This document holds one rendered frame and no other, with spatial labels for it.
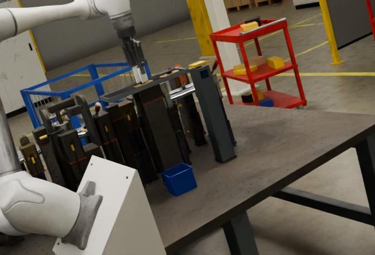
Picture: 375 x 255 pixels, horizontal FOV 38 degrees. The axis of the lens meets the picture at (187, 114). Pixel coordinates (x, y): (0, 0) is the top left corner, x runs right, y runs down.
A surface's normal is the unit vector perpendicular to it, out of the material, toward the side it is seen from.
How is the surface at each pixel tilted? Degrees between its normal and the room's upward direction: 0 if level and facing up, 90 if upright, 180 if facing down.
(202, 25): 90
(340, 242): 0
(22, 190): 52
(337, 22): 90
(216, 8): 90
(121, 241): 90
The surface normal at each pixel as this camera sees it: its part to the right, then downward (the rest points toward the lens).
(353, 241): -0.29, -0.93
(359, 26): 0.52, 0.06
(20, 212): 0.01, 0.29
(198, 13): -0.81, 0.37
